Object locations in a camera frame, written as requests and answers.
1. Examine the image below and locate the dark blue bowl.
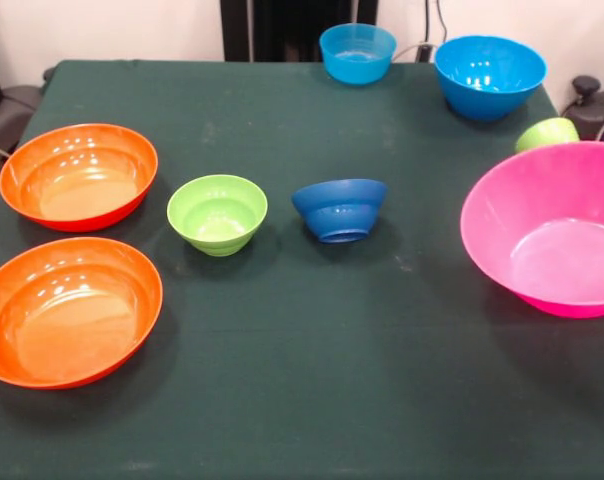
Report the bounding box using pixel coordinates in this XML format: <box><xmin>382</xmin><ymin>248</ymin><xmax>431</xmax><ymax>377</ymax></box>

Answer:
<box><xmin>290</xmin><ymin>178</ymin><xmax>389</xmax><ymax>245</ymax></box>

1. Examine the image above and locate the small light blue bowl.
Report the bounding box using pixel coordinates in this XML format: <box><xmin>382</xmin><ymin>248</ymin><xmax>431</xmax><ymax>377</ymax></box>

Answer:
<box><xmin>318</xmin><ymin>23</ymin><xmax>398</xmax><ymax>85</ymax></box>

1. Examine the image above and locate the large light blue bowl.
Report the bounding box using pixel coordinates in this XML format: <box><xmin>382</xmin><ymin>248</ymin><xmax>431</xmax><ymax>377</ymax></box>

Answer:
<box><xmin>434</xmin><ymin>34</ymin><xmax>548</xmax><ymax>122</ymax></box>

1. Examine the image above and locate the large pink bowl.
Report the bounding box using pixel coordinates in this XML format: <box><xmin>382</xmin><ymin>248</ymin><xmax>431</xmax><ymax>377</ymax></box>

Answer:
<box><xmin>460</xmin><ymin>141</ymin><xmax>604</xmax><ymax>320</ymax></box>

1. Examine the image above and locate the green cup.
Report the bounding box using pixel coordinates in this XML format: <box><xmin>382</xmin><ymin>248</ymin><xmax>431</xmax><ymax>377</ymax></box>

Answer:
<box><xmin>514</xmin><ymin>117</ymin><xmax>581</xmax><ymax>154</ymax></box>

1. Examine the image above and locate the dark green tablecloth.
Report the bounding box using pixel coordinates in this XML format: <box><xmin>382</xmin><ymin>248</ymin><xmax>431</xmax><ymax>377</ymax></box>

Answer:
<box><xmin>0</xmin><ymin>59</ymin><xmax>604</xmax><ymax>480</ymax></box>

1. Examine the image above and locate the green bowl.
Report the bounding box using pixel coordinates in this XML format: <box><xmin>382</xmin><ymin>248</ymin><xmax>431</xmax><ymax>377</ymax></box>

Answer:
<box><xmin>166</xmin><ymin>174</ymin><xmax>269</xmax><ymax>258</ymax></box>

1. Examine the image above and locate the large orange bowl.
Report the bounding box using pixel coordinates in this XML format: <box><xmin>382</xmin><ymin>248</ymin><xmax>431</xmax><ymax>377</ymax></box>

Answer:
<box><xmin>0</xmin><ymin>236</ymin><xmax>164</xmax><ymax>391</ymax></box>
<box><xmin>0</xmin><ymin>123</ymin><xmax>159</xmax><ymax>233</ymax></box>

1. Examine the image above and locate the dark grey floor base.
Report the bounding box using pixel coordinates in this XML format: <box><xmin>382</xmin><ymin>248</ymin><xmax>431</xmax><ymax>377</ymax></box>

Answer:
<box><xmin>0</xmin><ymin>67</ymin><xmax>58</xmax><ymax>147</ymax></box>
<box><xmin>561</xmin><ymin>74</ymin><xmax>604</xmax><ymax>143</ymax></box>

